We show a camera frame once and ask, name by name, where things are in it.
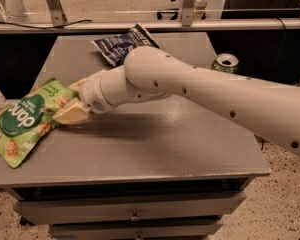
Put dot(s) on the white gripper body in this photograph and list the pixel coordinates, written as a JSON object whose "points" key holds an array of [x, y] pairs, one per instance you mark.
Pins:
{"points": [[92, 94]]}

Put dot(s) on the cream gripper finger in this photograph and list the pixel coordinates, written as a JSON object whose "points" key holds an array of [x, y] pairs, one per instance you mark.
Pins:
{"points": [[76, 87], [73, 112]]}

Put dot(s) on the green rice chip bag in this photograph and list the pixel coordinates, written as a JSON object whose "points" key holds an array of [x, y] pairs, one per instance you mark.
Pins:
{"points": [[27, 120]]}

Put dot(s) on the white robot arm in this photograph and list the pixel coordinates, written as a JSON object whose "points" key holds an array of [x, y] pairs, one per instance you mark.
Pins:
{"points": [[268, 109]]}

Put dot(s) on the dark blue chip bag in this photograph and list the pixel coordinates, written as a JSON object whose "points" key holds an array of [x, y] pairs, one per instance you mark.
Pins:
{"points": [[115, 48]]}

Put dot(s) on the grey drawer cabinet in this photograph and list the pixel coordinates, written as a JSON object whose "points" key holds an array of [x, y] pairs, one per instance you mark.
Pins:
{"points": [[163, 147]]}

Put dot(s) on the upper grey drawer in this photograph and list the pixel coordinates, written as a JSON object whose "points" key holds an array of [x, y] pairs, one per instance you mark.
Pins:
{"points": [[132, 208]]}

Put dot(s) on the grey drawer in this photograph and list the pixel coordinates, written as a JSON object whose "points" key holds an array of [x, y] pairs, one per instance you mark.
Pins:
{"points": [[134, 230], [132, 208]]}

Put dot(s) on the green soda can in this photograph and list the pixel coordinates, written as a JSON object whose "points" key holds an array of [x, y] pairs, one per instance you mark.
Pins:
{"points": [[226, 62]]}

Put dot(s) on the lower grey drawer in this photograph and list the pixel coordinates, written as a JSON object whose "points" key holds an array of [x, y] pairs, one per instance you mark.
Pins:
{"points": [[134, 230]]}

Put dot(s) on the left metal bracket post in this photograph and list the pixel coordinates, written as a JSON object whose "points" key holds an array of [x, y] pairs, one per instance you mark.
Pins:
{"points": [[57, 14]]}

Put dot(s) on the metal bracket post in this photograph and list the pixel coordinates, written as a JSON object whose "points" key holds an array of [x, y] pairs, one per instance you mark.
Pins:
{"points": [[57, 14], [187, 9]]}

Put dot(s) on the centre metal bracket post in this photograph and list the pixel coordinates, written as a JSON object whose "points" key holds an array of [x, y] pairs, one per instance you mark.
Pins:
{"points": [[187, 9]]}

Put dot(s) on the metal frame rail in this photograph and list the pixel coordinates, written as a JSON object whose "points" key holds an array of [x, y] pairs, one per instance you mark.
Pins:
{"points": [[86, 26]]}

